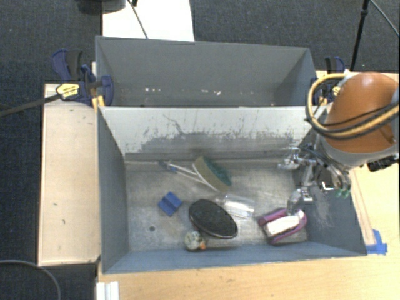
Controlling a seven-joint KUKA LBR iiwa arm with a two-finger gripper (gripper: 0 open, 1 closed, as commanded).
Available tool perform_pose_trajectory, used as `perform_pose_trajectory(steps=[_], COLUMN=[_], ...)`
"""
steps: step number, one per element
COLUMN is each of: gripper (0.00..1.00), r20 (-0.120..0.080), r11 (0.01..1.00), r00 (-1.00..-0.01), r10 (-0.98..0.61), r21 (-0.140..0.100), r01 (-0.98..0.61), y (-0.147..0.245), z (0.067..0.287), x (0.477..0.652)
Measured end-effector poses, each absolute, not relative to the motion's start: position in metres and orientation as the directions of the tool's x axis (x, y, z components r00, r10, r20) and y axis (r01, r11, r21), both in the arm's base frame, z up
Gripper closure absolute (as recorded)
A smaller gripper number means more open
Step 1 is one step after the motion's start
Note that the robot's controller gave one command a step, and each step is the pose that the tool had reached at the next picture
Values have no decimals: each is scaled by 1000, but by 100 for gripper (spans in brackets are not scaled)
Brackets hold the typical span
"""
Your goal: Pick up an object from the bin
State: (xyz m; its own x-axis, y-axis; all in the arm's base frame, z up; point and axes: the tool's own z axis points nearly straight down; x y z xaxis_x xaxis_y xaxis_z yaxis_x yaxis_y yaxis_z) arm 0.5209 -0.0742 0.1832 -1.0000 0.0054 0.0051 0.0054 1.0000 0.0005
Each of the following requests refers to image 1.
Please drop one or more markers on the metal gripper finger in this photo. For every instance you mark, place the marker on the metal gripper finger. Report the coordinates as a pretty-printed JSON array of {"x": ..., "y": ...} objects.
[
  {"x": 295, "y": 200},
  {"x": 290, "y": 161}
]

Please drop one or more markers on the pink and white stapler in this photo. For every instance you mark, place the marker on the pink and white stapler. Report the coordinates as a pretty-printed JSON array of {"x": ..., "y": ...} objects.
[{"x": 282, "y": 225}]

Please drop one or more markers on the black oval disc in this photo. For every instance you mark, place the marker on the black oval disc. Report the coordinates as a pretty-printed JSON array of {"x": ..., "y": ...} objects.
[{"x": 213, "y": 219}]

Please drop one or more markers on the grey metal bin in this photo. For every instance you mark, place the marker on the grey metal bin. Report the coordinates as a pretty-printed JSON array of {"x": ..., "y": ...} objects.
[{"x": 200, "y": 130}]

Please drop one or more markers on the blue grooved block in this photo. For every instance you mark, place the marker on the blue grooved block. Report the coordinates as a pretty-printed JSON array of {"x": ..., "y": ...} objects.
[{"x": 170, "y": 204}]

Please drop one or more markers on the pale wood flat board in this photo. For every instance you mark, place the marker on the pale wood flat board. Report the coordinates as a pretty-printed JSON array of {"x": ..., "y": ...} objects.
[{"x": 68, "y": 180}]

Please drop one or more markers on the black cylinder on white bracket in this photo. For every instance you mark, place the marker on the black cylinder on white bracket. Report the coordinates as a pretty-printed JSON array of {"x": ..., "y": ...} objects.
[{"x": 379, "y": 164}]

